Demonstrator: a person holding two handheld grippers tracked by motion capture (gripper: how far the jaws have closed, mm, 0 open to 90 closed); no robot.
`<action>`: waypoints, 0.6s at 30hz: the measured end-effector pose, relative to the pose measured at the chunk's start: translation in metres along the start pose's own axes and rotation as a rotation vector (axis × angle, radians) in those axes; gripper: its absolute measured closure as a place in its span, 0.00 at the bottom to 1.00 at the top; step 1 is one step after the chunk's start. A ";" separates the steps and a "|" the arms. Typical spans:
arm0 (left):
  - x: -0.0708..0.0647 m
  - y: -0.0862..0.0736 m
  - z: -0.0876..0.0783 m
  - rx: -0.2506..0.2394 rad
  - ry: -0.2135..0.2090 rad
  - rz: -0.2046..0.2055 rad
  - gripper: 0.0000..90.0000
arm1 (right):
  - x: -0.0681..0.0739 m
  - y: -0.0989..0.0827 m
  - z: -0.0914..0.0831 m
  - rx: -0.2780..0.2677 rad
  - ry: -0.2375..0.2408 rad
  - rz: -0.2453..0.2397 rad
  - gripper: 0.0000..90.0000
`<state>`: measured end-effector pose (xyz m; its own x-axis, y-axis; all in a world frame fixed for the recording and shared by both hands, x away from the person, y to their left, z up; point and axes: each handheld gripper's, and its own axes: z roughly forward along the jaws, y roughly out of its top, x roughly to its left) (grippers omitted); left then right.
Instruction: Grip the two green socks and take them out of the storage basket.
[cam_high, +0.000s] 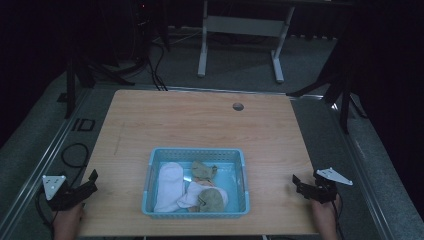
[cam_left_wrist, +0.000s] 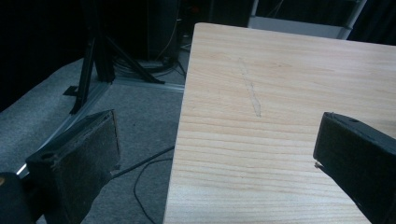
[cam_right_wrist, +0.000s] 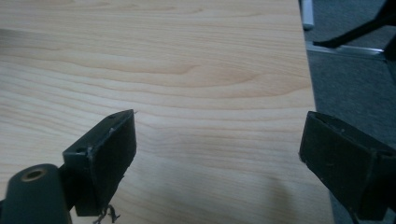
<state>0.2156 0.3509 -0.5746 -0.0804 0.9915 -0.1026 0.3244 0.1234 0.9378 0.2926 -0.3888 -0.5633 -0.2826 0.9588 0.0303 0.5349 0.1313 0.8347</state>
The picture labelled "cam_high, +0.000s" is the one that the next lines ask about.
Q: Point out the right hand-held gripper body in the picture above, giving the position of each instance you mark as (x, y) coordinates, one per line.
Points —
(325, 190)

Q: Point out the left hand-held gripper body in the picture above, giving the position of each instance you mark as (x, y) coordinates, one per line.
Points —
(65, 196)

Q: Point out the light blue plastic basket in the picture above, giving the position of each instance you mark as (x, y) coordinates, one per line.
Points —
(233, 181)

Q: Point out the long white sock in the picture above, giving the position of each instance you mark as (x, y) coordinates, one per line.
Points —
(170, 186)

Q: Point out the rounded green sock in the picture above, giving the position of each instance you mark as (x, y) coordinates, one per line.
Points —
(211, 201)

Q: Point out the short white sock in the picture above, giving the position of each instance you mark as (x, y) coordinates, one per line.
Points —
(193, 193)

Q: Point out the person's left hand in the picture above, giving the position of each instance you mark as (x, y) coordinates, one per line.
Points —
(68, 221)

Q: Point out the person's right hand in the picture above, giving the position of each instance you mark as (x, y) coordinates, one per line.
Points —
(325, 218)

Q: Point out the black metal stand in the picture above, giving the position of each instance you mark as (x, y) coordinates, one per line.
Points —
(70, 90)
(343, 96)

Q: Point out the white metal desk frame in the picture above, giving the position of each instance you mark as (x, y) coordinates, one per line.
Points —
(245, 26)

